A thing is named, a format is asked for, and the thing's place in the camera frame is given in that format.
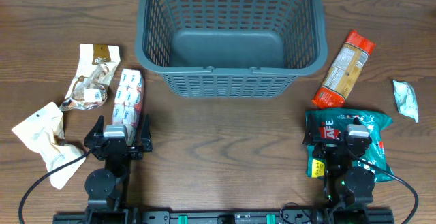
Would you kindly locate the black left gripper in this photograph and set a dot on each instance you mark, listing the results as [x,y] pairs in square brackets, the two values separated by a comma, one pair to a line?
[137,153]

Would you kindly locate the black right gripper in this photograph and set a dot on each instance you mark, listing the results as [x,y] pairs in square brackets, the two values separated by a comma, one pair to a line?
[336,150]

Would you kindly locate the green Nescafe coffee bag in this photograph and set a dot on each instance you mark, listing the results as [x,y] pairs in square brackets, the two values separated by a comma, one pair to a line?
[333,121]

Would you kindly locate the orange cracker packet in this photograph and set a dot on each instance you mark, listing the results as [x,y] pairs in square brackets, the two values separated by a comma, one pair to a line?
[344,71]

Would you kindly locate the Kleenex tissue multipack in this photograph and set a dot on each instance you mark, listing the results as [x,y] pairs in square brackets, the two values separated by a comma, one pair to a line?
[128,102]

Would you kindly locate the brown cookie snack pouch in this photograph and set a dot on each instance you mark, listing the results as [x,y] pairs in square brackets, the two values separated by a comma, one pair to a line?
[96,68]

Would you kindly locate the small pale green sachet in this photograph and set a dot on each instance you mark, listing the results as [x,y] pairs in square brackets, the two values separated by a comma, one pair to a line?
[406,101]

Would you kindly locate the cream paper snack pouch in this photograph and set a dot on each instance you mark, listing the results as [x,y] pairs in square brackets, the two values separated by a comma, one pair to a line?
[41,133]

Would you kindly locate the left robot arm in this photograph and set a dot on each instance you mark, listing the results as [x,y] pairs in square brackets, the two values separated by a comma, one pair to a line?
[107,187]

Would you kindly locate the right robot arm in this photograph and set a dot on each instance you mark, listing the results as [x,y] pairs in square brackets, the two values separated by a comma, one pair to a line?
[348,188]

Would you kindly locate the grey plastic slotted basket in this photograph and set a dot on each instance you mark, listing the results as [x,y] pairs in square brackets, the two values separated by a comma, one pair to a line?
[231,48]

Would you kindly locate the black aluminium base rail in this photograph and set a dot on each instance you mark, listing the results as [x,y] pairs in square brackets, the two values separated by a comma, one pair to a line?
[374,216]

